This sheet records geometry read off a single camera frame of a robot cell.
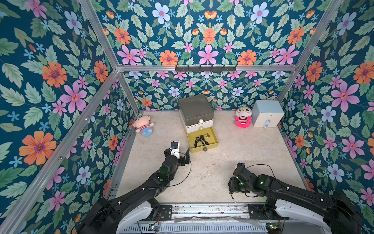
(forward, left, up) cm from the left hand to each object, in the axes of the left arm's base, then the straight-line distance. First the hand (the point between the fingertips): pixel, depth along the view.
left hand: (183, 147), depth 82 cm
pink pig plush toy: (+23, +27, -7) cm, 37 cm away
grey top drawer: (+40, -10, -10) cm, 43 cm away
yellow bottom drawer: (+12, -20, -14) cm, 27 cm away
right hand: (-20, -25, -12) cm, 34 cm away
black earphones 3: (-23, -25, -14) cm, 37 cm away
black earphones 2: (+12, -13, -14) cm, 23 cm away
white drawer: (+17, -11, -3) cm, 20 cm away
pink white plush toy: (+27, -45, -8) cm, 53 cm away
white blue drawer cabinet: (+22, -59, 0) cm, 63 cm away
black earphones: (+13, -9, -13) cm, 21 cm away
